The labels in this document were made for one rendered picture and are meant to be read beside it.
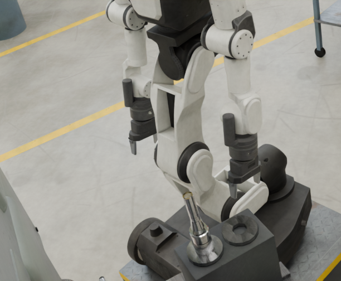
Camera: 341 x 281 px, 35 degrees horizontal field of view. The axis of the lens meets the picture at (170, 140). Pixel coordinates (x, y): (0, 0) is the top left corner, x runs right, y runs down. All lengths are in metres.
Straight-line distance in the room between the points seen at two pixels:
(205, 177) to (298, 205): 0.54
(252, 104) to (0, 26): 4.62
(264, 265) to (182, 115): 0.54
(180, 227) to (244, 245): 0.89
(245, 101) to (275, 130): 1.96
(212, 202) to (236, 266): 0.63
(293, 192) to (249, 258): 0.93
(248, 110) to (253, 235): 0.38
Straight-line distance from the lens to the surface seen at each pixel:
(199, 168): 1.73
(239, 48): 1.41
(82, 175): 3.57
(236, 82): 1.51
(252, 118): 1.54
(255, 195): 2.03
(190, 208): 1.20
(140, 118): 1.90
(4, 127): 4.43
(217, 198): 1.94
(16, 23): 5.96
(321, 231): 2.30
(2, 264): 0.67
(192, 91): 1.61
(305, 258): 2.22
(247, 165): 1.65
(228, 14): 1.40
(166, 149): 1.75
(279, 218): 2.14
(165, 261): 2.07
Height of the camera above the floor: 2.14
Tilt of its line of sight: 37 degrees down
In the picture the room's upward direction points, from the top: 17 degrees counter-clockwise
